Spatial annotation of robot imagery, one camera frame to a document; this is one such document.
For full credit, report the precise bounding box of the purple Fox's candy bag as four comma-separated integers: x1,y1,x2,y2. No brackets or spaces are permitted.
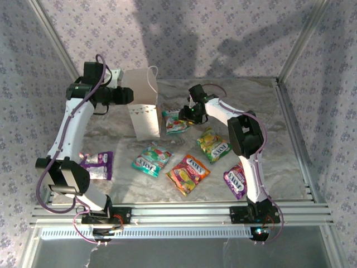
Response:
223,163,249,200
79,151,114,181

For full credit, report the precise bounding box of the white slotted cable duct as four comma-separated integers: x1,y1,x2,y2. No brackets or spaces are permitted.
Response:
40,226,268,240

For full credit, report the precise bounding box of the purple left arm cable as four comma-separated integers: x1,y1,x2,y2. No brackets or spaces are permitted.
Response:
36,54,123,246

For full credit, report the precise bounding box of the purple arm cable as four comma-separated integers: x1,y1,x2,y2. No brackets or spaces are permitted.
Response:
200,83,285,246
36,54,123,246

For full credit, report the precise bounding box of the wide aluminium frame rail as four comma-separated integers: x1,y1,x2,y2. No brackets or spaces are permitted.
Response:
29,203,334,227

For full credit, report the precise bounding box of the aluminium frame post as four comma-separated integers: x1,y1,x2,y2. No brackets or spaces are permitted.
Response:
277,0,331,82
27,0,84,86

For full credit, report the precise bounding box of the cartoon animal print paper bag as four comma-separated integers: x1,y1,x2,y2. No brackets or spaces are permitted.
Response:
122,65,162,141

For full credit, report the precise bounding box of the orange Fox's candy bag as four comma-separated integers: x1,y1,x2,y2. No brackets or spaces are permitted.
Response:
165,154,211,198

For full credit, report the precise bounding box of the teal Fox's candy bag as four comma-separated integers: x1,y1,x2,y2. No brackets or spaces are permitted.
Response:
161,108,192,135
131,141,174,178

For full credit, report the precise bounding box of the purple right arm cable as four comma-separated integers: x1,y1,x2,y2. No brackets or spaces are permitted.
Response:
200,83,285,246

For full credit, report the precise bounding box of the green Fox's candy bag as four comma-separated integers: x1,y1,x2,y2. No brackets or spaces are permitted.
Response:
196,127,233,164

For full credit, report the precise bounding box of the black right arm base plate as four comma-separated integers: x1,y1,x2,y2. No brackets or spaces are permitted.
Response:
229,205,281,224

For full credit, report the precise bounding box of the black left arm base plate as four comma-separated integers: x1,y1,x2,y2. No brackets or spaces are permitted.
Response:
80,205,132,226

